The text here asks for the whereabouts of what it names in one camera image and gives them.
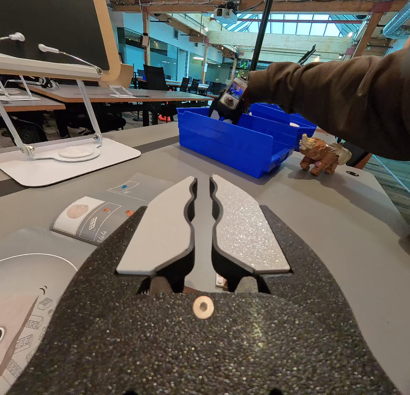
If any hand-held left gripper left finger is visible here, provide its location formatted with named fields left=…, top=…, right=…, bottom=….
left=116, top=176, right=198, bottom=276

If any white ceiling projector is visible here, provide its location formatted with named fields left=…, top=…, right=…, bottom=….
left=213, top=5, right=238, bottom=25

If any grey desk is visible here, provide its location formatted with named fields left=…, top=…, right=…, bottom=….
left=0, top=121, right=410, bottom=395

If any black pole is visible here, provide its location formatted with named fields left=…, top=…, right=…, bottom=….
left=248, top=0, right=278, bottom=73

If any grey table with wooden edge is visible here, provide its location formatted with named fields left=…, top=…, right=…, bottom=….
left=19, top=83, right=214, bottom=127

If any brown toy brick figure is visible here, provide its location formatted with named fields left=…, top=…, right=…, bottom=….
left=299, top=133, right=352, bottom=177

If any black board with wooden rim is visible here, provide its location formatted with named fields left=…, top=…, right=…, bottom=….
left=0, top=0, right=134, bottom=86

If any blue plastic bin with bricks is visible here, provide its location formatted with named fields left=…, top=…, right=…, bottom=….
left=176, top=106, right=300, bottom=179

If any white tablet stand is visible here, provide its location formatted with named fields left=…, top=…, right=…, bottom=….
left=109, top=85, right=134, bottom=98
left=0, top=75, right=41, bottom=101

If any white stand base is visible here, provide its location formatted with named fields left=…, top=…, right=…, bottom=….
left=0, top=53, right=142, bottom=187

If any black office chair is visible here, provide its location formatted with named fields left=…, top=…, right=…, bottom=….
left=143, top=64, right=169, bottom=91

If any grey instruction booklet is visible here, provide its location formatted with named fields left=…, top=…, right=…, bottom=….
left=0, top=172, right=176, bottom=387

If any person's right forearm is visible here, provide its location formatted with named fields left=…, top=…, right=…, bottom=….
left=246, top=46, right=410, bottom=161

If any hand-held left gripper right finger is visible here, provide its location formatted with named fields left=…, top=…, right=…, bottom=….
left=209, top=174, right=291, bottom=274

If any silver ventilation duct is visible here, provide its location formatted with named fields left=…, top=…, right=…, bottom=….
left=382, top=9, right=410, bottom=40

